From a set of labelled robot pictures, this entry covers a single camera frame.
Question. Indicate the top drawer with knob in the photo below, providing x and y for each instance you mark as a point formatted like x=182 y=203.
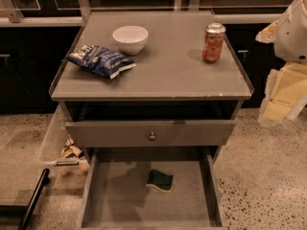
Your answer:
x=98 y=134

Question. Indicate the blue chip bag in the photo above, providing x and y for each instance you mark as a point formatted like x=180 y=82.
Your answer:
x=101 y=61

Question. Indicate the open middle drawer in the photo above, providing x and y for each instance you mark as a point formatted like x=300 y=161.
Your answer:
x=116 y=197

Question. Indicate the crumpled snack wrapper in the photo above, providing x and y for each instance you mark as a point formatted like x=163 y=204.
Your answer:
x=70 y=150

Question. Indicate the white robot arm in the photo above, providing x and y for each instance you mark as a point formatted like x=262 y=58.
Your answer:
x=290 y=41

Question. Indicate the green yellow sponge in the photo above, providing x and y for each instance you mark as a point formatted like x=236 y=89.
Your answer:
x=160 y=181

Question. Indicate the grey drawer cabinet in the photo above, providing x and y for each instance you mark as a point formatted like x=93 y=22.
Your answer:
x=170 y=81

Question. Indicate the white bowl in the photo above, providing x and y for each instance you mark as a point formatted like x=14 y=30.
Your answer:
x=130 y=39

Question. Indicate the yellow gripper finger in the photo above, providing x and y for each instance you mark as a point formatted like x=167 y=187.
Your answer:
x=285 y=94

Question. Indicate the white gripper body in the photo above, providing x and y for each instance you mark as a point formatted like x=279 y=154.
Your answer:
x=293 y=35

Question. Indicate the orange soda can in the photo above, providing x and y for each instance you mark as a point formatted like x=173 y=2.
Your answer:
x=213 y=42

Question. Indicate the clear plastic bin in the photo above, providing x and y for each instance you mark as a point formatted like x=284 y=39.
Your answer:
x=52 y=145

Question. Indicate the black bar handle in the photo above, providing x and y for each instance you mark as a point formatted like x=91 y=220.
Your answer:
x=41 y=183

